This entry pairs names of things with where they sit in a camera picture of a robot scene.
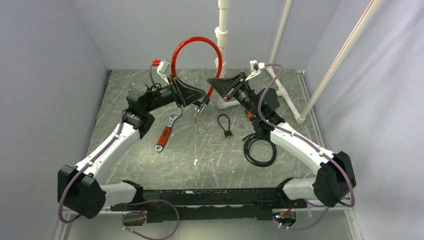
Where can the white PVC pipe frame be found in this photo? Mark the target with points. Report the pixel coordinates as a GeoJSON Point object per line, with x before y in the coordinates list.
{"type": "Point", "coordinates": [251, 32]}

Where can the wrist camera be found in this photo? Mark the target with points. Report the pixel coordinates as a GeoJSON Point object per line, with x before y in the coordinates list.
{"type": "Point", "coordinates": [255, 68]}
{"type": "Point", "coordinates": [163, 69]}

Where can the red handled adjustable wrench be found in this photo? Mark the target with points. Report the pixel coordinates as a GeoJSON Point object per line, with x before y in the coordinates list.
{"type": "Point", "coordinates": [164, 137]}

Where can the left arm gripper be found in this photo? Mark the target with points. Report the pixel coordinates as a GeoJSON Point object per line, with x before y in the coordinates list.
{"type": "Point", "coordinates": [187, 95]}

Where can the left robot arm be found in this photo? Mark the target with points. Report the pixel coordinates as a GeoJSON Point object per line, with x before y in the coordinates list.
{"type": "Point", "coordinates": [81, 187]}

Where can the black cable loop padlock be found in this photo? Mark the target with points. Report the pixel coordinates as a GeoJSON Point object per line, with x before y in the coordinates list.
{"type": "Point", "coordinates": [226, 130]}

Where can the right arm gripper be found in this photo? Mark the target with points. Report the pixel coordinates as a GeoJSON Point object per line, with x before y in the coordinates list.
{"type": "Point", "coordinates": [226, 86]}

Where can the white diagonal pole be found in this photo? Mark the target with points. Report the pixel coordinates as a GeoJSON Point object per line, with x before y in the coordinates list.
{"type": "Point", "coordinates": [356, 32]}

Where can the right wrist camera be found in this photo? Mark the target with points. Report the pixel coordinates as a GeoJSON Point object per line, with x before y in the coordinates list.
{"type": "Point", "coordinates": [255, 68]}

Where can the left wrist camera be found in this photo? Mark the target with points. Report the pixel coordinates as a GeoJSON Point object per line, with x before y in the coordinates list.
{"type": "Point", "coordinates": [163, 69]}

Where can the red cable lock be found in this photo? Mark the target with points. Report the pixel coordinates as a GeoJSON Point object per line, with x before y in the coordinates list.
{"type": "Point", "coordinates": [194, 53]}

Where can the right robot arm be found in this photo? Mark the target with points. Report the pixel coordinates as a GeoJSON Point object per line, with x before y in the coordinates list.
{"type": "Point", "coordinates": [333, 178]}

